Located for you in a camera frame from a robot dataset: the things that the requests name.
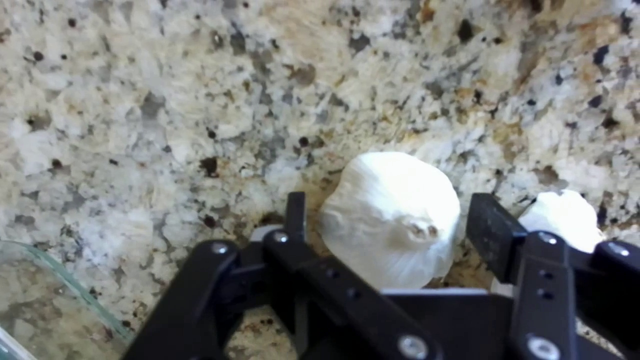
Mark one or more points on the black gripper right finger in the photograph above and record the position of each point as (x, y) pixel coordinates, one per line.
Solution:
(554, 287)

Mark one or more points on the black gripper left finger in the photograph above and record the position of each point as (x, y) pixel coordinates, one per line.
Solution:
(327, 310)

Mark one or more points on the white garlic bulb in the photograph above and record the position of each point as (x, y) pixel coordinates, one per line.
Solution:
(567, 214)
(393, 221)

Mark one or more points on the clear glass container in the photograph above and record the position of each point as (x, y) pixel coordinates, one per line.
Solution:
(49, 315)

